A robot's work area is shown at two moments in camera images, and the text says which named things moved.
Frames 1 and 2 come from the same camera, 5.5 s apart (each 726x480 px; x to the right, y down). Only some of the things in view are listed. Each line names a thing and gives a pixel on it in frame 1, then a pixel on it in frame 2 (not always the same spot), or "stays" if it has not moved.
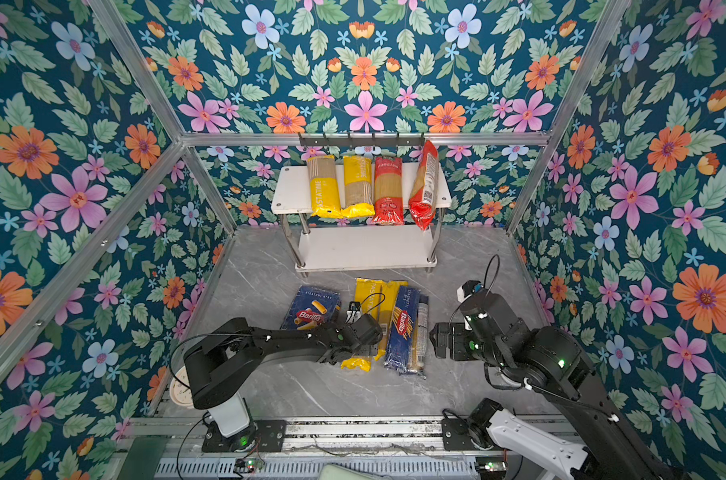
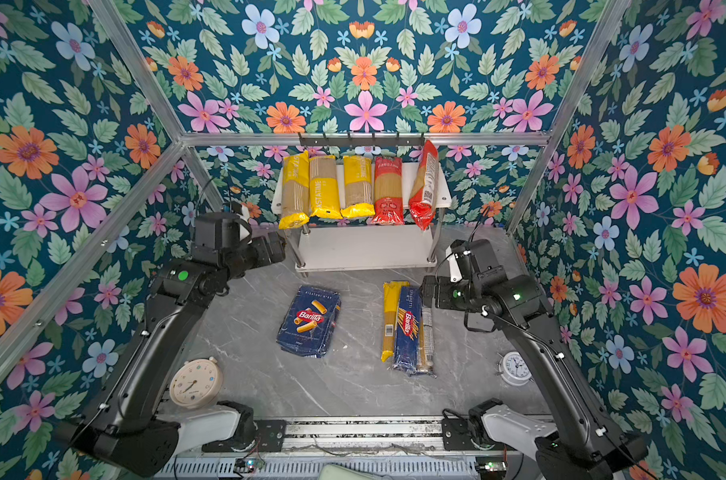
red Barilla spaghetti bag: [388, 191] stays
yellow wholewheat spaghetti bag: [358, 187] stays
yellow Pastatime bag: [376, 298] -> [295, 190]
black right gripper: [454, 331] -> [442, 285]
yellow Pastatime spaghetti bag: [323, 187] stays
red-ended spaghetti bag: [423, 197] stays
